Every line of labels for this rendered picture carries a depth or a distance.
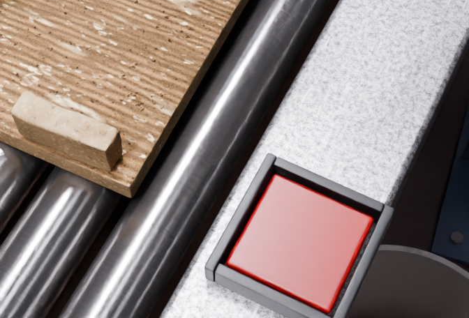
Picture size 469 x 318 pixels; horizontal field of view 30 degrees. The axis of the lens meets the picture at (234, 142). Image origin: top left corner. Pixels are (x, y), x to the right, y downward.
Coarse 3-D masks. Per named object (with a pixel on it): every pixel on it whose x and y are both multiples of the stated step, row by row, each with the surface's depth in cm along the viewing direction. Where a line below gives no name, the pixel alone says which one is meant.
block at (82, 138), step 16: (32, 96) 46; (16, 112) 46; (32, 112) 46; (48, 112) 46; (64, 112) 46; (32, 128) 46; (48, 128) 46; (64, 128) 45; (80, 128) 46; (96, 128) 46; (112, 128) 46; (48, 144) 47; (64, 144) 46; (80, 144) 46; (96, 144) 45; (112, 144) 45; (80, 160) 47; (96, 160) 47; (112, 160) 47
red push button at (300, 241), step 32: (288, 192) 47; (256, 224) 46; (288, 224) 46; (320, 224) 46; (352, 224) 46; (256, 256) 46; (288, 256) 46; (320, 256) 46; (352, 256) 46; (288, 288) 45; (320, 288) 45
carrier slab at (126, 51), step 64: (0, 0) 53; (64, 0) 53; (128, 0) 53; (192, 0) 53; (0, 64) 51; (64, 64) 51; (128, 64) 51; (192, 64) 51; (0, 128) 49; (128, 128) 48; (128, 192) 47
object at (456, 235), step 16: (464, 128) 155; (464, 144) 154; (464, 160) 152; (464, 176) 151; (448, 192) 149; (464, 192) 149; (448, 208) 148; (464, 208) 148; (448, 224) 146; (464, 224) 146; (448, 240) 145; (464, 240) 145; (448, 256) 144; (464, 256) 144
